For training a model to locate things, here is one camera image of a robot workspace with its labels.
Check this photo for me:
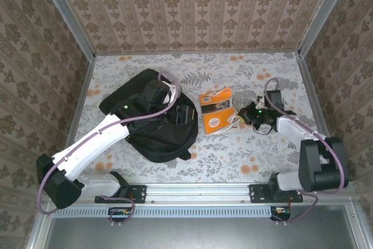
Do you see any orange photo booklet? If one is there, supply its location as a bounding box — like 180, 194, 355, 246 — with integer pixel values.
199, 86, 240, 135

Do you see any black fabric backpack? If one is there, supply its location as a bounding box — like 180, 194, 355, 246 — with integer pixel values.
98, 68, 200, 164

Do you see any floral table cover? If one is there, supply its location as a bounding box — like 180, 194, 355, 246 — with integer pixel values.
74, 52, 335, 185

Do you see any grey metal sheet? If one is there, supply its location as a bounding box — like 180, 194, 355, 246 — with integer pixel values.
43, 205, 360, 249

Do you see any aluminium side rail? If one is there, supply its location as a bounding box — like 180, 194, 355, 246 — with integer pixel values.
294, 52, 336, 145
65, 55, 97, 156

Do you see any aluminium back rail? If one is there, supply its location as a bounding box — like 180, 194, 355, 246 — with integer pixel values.
94, 49, 300, 57

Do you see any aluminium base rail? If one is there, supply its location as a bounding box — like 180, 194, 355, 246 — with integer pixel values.
71, 181, 355, 205

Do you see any slotted grey cable duct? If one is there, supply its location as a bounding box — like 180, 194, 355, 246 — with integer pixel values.
54, 205, 292, 219

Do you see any short purple cable loop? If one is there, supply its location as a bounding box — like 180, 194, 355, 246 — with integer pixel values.
104, 195, 138, 227

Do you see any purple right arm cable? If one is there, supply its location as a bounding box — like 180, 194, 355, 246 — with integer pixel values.
263, 77, 350, 224

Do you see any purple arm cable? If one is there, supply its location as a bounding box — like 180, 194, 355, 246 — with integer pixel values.
37, 71, 183, 215
263, 77, 350, 224

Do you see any aluminium frame post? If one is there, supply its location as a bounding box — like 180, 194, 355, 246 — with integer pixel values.
296, 0, 356, 57
34, 0, 96, 61

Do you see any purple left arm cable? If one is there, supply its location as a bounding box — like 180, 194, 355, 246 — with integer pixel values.
37, 71, 183, 215

